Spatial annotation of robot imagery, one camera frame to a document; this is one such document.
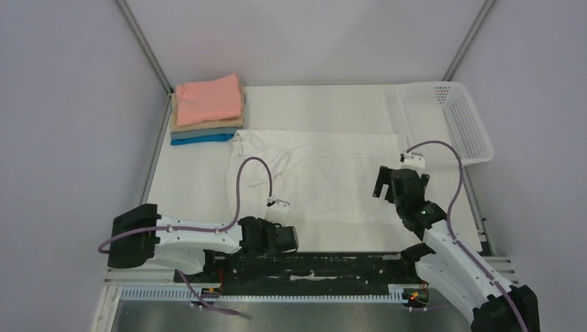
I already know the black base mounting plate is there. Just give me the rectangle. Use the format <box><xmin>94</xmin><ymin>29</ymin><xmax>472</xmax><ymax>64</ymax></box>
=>
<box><xmin>186</xmin><ymin>252</ymin><xmax>426</xmax><ymax>297</ymax></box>

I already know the folded beige t shirt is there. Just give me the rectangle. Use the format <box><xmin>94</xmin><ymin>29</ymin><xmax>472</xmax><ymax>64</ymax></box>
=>
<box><xmin>170</xmin><ymin>93</ymin><xmax>244</xmax><ymax>133</ymax></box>

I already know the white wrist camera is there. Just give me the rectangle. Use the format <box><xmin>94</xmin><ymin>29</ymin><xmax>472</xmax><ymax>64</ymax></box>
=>
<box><xmin>400</xmin><ymin>151</ymin><xmax>426</xmax><ymax>169</ymax></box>
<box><xmin>265</xmin><ymin>199</ymin><xmax>290</xmax><ymax>225</ymax></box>

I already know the folded bright blue t shirt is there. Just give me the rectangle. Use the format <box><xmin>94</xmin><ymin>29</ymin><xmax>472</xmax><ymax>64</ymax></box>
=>
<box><xmin>170</xmin><ymin>133</ymin><xmax>234</xmax><ymax>146</ymax></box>

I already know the right aluminium frame post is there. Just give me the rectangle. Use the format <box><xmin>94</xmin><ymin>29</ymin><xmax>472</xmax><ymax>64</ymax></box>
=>
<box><xmin>442</xmin><ymin>0</ymin><xmax>498</xmax><ymax>82</ymax></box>

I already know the folded grey-blue t shirt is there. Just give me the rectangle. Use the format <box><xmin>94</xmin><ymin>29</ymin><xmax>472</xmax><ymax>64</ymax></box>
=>
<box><xmin>170</xmin><ymin>127</ymin><xmax>243</xmax><ymax>140</ymax></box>

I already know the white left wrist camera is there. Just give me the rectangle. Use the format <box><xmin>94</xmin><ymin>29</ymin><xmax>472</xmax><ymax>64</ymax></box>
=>
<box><xmin>265</xmin><ymin>199</ymin><xmax>290</xmax><ymax>225</ymax></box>

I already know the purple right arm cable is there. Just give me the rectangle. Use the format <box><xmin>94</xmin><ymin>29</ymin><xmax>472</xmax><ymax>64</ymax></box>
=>
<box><xmin>403</xmin><ymin>140</ymin><xmax>530</xmax><ymax>332</ymax></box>

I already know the folded pink t shirt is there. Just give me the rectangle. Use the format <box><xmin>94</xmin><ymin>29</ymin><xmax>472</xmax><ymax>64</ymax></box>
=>
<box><xmin>175</xmin><ymin>73</ymin><xmax>244</xmax><ymax>127</ymax></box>

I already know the white slotted cable duct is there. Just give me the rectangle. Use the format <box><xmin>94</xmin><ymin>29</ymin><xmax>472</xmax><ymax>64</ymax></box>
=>
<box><xmin>119</xmin><ymin>286</ymin><xmax>408</xmax><ymax>304</ymax></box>

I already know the white t shirt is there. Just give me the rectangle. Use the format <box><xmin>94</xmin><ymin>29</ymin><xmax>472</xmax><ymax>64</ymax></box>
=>
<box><xmin>226</xmin><ymin>129</ymin><xmax>407</xmax><ymax>223</ymax></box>

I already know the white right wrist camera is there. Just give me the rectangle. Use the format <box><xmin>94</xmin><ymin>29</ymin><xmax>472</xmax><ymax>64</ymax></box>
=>
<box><xmin>400</xmin><ymin>151</ymin><xmax>426</xmax><ymax>169</ymax></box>

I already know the aluminium frame post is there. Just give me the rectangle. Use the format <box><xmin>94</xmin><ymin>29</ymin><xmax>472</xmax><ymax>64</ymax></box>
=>
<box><xmin>442</xmin><ymin>0</ymin><xmax>498</xmax><ymax>82</ymax></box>
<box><xmin>114</xmin><ymin>0</ymin><xmax>174</xmax><ymax>95</ymax></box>

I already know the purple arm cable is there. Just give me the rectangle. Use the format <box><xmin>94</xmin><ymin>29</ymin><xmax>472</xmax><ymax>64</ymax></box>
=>
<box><xmin>403</xmin><ymin>140</ymin><xmax>530</xmax><ymax>332</ymax></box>
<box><xmin>97</xmin><ymin>156</ymin><xmax>274</xmax><ymax>316</ymax></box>

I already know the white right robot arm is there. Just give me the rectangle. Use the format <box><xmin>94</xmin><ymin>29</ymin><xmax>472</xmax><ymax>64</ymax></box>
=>
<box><xmin>372</xmin><ymin>166</ymin><xmax>541</xmax><ymax>331</ymax></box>

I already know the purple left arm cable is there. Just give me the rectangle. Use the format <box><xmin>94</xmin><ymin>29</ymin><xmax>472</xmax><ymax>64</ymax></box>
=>
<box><xmin>97</xmin><ymin>156</ymin><xmax>274</xmax><ymax>316</ymax></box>

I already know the left aluminium frame post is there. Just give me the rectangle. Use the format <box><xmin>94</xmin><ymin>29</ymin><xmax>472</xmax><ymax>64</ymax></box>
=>
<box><xmin>114</xmin><ymin>0</ymin><xmax>174</xmax><ymax>95</ymax></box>

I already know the white perforated plastic basket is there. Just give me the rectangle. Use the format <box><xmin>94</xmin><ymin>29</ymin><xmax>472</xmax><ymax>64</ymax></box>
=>
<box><xmin>392</xmin><ymin>82</ymin><xmax>494</xmax><ymax>166</ymax></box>

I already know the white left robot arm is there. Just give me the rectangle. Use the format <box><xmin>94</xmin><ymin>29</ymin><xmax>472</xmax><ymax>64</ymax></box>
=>
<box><xmin>98</xmin><ymin>203</ymin><xmax>298</xmax><ymax>282</ymax></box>

